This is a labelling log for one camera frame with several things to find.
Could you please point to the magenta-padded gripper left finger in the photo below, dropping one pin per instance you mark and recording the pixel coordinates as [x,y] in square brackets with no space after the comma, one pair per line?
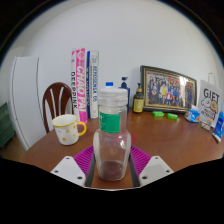
[68,168]

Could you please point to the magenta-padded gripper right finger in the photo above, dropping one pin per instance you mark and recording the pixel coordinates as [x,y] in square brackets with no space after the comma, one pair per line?
[155,168]

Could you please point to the clear bottle with green label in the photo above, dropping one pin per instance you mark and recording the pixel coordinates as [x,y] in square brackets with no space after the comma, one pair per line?
[111,146]

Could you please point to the white mug with yellow rim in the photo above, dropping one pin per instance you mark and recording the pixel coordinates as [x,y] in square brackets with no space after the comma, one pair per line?
[66,131]

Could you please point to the small green packet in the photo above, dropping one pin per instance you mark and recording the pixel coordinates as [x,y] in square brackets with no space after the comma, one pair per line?
[158,114]
[172,116]

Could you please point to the blue tissue pack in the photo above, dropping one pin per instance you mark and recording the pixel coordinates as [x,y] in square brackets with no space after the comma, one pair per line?
[192,115]

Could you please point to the small beige snack packet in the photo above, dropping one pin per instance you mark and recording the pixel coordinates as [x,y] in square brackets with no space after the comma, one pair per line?
[205,126]

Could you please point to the amber pump bottle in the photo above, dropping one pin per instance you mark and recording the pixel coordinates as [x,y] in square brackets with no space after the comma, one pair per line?
[138,103]

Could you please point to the brown wooden chair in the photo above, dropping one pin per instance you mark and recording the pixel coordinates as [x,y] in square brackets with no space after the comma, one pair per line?
[50,100]

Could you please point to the green crate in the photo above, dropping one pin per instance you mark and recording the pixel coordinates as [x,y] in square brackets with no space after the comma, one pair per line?
[6,125]

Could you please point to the blue detergent bottle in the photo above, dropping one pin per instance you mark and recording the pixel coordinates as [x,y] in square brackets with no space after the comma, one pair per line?
[219,126]

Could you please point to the framed group photo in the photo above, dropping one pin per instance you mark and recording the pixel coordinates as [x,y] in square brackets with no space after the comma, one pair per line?
[166,90]

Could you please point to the white refrigerator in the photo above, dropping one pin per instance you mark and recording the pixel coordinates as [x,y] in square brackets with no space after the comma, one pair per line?
[25,100]

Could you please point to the white paper gift bag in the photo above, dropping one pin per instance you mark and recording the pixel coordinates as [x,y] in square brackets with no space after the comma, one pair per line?
[210,103]

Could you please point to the dark blue pump bottle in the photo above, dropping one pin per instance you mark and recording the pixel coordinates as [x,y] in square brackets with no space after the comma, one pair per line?
[124,83]

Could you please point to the white bottle with blue cap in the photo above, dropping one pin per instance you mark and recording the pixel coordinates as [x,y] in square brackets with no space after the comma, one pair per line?
[109,84]

